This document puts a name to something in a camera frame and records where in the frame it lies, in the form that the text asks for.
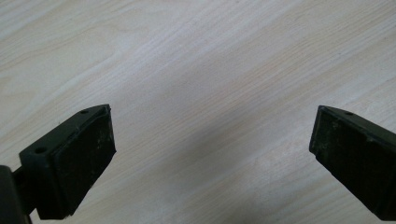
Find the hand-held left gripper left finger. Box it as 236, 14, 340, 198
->
18, 104, 118, 221

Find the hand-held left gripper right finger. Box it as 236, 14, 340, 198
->
308, 105, 396, 222

